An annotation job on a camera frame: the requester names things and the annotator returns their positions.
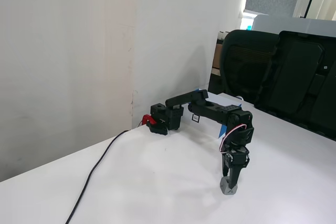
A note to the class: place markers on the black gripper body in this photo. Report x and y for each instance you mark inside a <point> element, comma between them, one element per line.
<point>238,160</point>

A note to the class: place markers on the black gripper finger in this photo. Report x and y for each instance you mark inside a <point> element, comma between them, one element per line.
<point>225,166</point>
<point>234,176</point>

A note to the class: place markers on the gray block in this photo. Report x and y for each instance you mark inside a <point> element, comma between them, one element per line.
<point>226,188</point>

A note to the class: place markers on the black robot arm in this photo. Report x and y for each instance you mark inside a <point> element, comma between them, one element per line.
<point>210,110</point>

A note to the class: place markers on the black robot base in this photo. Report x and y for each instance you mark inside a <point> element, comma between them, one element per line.
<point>168,119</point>

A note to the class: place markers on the blue and white cardboard box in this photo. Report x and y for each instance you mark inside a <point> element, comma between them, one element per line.
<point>225,100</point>

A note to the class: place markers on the brown cardboard box shelf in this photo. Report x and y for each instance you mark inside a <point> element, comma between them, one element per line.
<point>216,61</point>

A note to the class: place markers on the square code sticker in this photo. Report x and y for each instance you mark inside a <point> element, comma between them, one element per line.
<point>195,117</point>

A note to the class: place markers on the black mesh office chair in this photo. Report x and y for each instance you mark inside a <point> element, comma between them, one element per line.
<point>246,66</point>

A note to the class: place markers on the red clamp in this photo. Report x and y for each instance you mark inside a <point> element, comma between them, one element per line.
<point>147,119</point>

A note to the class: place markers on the black plastic case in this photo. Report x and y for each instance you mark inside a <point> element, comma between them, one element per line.
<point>299,82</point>

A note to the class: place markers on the white translucent container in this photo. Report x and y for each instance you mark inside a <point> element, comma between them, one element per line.
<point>288,26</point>

